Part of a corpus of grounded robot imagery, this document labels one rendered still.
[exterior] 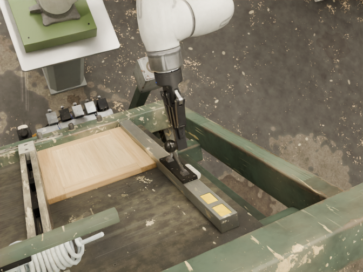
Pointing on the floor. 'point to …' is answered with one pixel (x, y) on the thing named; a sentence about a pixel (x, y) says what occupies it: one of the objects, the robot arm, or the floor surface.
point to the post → (138, 99)
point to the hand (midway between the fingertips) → (180, 137)
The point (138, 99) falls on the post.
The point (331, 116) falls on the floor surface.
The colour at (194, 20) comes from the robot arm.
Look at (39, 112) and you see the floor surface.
